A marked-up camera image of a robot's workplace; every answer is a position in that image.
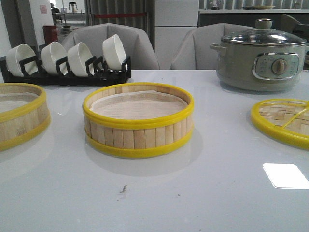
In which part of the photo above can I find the bamboo steamer tier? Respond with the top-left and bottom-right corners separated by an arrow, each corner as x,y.
0,83 -> 51,151
83,82 -> 194,158

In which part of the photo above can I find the bamboo steamer lid yellow rim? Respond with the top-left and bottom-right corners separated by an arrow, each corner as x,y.
251,99 -> 309,150

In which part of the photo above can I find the black dish rack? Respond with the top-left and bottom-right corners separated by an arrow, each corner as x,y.
0,55 -> 131,87

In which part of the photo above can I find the grey armchair left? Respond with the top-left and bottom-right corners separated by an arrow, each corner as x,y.
61,23 -> 159,70

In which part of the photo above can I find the grey armchair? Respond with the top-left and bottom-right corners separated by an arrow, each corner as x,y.
61,23 -> 159,70
170,23 -> 251,70

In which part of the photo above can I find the white bowl far right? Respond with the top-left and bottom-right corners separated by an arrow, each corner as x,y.
102,34 -> 126,71

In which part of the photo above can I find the white bowl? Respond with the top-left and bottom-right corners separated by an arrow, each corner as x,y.
41,42 -> 67,75
68,42 -> 93,77
6,44 -> 36,77
102,34 -> 126,71

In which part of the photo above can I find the grey armchair right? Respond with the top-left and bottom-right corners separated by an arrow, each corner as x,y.
170,23 -> 251,70

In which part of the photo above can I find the grey electric cooking pot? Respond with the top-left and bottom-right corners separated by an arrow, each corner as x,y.
210,42 -> 309,92

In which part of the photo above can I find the glass pot lid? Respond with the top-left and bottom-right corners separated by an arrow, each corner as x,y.
221,18 -> 307,47

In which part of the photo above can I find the white bowl far left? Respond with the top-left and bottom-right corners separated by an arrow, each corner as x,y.
6,44 -> 36,77

